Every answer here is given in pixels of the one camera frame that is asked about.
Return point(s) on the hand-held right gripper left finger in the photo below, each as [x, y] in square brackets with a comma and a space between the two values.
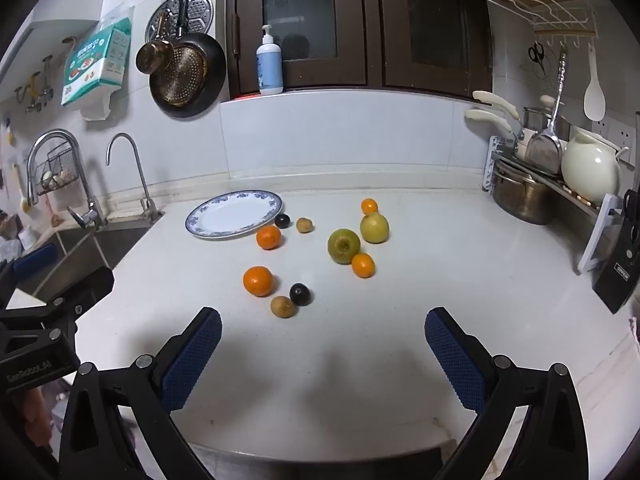
[192, 360]

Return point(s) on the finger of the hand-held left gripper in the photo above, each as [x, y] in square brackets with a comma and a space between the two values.
[75, 287]
[36, 261]

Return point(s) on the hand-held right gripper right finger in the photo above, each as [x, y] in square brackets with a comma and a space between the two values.
[455, 365]

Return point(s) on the brown kiwi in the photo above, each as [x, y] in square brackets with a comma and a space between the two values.
[304, 225]
[282, 306]

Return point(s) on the dark purple plum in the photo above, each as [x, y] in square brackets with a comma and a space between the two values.
[282, 220]
[300, 294]

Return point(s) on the blue patterned white plate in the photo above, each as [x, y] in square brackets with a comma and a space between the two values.
[230, 217]

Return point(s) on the yellow-green pear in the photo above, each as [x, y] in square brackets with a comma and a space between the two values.
[374, 227]

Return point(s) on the green apple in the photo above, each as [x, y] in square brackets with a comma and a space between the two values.
[343, 245]

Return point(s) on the person's left hand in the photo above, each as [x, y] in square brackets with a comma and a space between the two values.
[35, 417]

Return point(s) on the steel sink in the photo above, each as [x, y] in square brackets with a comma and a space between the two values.
[85, 250]

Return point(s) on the large steel faucet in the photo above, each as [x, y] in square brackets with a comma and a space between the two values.
[60, 137]

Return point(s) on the slim steel faucet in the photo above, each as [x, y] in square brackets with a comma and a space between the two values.
[127, 140]

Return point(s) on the steel cooking pot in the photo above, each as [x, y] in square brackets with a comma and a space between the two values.
[522, 197]

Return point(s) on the small orange mandarin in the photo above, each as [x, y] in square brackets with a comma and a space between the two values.
[369, 205]

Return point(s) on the black knife holder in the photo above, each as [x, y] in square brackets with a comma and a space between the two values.
[617, 270]

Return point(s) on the white steel dish rack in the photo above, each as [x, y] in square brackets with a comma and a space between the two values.
[597, 240]

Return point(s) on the green white bag box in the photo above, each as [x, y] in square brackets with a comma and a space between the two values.
[95, 62]

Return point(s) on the steel skimmer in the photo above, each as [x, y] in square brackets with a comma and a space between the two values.
[542, 152]

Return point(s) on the gold perforated strainer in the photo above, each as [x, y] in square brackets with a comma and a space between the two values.
[182, 77]

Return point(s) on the small copper pot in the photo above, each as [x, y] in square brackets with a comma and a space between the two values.
[152, 56]

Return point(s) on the white ceramic pitcher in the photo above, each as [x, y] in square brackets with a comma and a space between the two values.
[590, 170]

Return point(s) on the steel utensil holder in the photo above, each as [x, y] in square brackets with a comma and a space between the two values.
[535, 120]

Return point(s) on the white blue pump bottle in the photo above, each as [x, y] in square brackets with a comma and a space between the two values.
[270, 67]

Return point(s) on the round steel steamer plate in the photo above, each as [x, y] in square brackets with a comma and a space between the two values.
[197, 12]

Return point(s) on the white rice paddle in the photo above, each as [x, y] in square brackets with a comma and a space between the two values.
[594, 100]

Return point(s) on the black scissors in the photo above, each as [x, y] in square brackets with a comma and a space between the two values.
[536, 55]

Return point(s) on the wooden hook rack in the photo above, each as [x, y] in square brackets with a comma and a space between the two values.
[565, 27]

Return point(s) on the brass wall hook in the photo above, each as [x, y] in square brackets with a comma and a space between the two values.
[34, 90]

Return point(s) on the white wall socket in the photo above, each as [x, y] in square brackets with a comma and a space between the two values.
[617, 135]

